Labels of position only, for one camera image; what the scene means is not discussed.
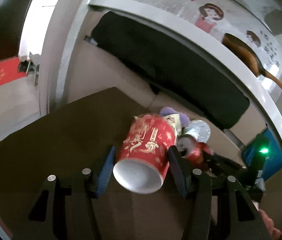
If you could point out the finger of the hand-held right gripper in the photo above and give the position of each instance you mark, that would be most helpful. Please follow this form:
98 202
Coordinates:
220 163

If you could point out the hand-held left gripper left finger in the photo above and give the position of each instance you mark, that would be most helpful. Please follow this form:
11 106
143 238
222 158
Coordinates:
105 172

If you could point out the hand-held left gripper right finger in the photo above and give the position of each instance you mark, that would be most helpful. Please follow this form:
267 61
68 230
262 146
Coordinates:
178 172

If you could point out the round silver scouring pad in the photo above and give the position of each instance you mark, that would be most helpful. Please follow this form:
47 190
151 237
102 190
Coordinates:
199 130

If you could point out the red paper cup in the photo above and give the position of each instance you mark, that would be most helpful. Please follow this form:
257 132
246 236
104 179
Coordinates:
146 140

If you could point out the pink and purple sponge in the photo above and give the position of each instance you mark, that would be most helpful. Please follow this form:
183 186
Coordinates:
167 110

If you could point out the blue cloth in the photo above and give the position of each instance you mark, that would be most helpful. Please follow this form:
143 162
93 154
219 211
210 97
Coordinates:
275 160

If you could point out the yellow green printed wrapper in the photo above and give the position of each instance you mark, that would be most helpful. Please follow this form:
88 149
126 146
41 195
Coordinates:
173 121

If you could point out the white counter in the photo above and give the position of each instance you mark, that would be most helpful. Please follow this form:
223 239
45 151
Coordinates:
230 65

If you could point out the black cloth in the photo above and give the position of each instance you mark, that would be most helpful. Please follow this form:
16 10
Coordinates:
168 62

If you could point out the brown wok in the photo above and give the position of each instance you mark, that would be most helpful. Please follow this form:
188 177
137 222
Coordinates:
245 52

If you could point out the white door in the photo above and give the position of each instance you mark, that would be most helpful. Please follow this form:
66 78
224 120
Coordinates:
43 17

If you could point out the cartoon wall sticker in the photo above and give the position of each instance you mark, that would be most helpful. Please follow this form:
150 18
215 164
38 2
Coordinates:
263 47
209 17

